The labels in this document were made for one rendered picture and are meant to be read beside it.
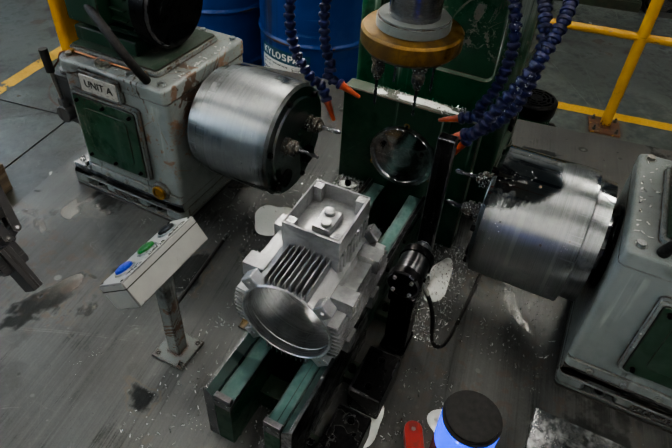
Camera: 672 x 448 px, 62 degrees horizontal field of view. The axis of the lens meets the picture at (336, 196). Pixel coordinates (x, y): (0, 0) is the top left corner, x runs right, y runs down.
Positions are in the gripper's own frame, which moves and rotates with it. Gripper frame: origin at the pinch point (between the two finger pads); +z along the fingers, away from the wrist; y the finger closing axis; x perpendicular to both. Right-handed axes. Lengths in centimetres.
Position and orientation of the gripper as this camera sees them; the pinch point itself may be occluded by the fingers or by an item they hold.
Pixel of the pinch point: (17, 268)
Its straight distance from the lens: 88.3
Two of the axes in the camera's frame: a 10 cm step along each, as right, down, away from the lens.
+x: -7.6, 1.7, 6.3
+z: 4.8, 8.0, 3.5
